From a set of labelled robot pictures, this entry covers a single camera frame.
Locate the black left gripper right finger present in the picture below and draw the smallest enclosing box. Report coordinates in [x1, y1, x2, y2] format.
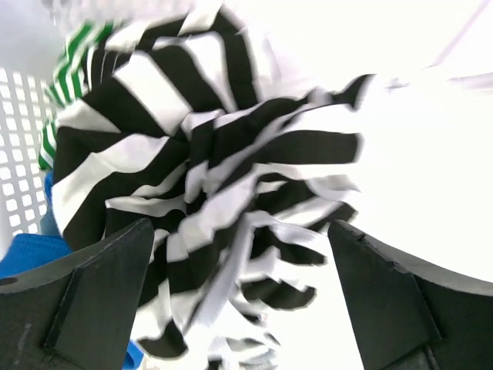
[327, 220, 492, 370]

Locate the white plastic basket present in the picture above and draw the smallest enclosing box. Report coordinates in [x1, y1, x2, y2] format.
[1, 1, 63, 254]

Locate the black and white striped top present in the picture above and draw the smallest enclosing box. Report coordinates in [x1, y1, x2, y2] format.
[52, 6, 374, 369]

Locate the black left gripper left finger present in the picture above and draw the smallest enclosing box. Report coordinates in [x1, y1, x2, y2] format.
[0, 217, 156, 370]

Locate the green striped tank top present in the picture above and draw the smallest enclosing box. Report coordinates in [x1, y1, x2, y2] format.
[38, 20, 122, 170]

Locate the bright blue tank top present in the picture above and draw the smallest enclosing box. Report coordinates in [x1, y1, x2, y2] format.
[0, 171, 142, 370]

